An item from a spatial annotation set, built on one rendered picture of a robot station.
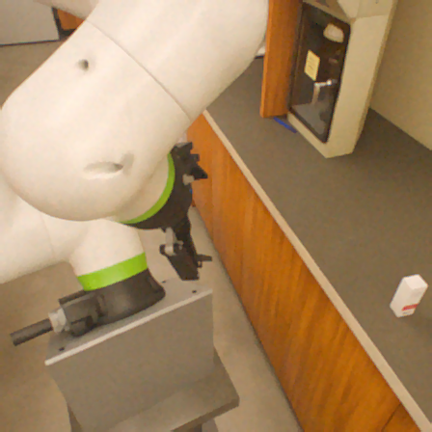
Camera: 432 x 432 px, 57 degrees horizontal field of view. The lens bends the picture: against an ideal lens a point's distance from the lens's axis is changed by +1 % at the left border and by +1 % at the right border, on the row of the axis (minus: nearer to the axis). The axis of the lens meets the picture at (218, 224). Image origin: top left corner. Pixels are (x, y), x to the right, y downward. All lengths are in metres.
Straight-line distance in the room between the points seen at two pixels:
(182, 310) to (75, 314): 0.18
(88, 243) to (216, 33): 0.48
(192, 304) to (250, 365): 1.33
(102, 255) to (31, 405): 1.43
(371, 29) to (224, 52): 1.12
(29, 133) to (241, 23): 0.15
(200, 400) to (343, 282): 0.47
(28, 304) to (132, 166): 2.13
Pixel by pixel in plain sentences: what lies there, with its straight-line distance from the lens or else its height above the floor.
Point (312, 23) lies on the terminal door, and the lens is 1.53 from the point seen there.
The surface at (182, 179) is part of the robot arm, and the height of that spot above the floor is 1.50.
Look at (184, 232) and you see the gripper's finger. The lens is 0.51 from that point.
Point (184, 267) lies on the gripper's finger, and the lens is 0.52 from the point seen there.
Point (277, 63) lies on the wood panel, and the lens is 1.70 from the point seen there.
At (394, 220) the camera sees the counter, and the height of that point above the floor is 0.94.
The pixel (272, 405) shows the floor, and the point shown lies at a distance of 1.91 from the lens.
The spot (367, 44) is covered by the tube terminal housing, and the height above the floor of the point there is 1.33.
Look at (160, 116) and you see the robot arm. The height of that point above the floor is 1.61.
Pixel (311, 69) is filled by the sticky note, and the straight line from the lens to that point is 1.53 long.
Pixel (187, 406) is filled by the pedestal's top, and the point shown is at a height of 0.94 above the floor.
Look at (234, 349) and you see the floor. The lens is 2.01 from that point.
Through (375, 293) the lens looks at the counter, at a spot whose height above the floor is 0.94.
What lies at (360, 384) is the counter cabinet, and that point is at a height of 0.73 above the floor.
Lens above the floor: 1.74
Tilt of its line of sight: 42 degrees down
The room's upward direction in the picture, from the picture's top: straight up
